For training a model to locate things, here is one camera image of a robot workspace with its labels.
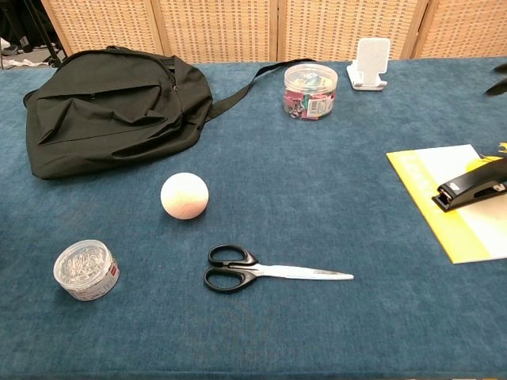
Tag black stapler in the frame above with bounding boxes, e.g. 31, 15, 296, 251
431, 158, 507, 214

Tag clear tub of binder clips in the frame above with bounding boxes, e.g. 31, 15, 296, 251
283, 63, 339, 123

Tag white phone stand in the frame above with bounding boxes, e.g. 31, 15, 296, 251
346, 36, 392, 93

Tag black tripod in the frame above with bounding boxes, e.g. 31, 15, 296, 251
23, 0, 69, 67

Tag small clear paper clip jar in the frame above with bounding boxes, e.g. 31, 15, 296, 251
52, 239, 120, 302

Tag blue table mat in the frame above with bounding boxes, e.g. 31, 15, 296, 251
0, 56, 507, 380

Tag black fabric backpack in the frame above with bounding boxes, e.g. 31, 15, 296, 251
22, 45, 318, 181

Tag woven wooden folding screen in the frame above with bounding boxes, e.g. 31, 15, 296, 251
40, 0, 507, 63

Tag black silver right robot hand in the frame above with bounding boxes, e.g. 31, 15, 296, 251
485, 63, 507, 97

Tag pale pink ball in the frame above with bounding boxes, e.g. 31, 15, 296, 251
159, 173, 210, 219

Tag black handled scissors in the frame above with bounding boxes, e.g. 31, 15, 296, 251
203, 244, 355, 295

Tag yellow white booklet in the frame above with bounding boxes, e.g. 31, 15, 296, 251
386, 143, 507, 265

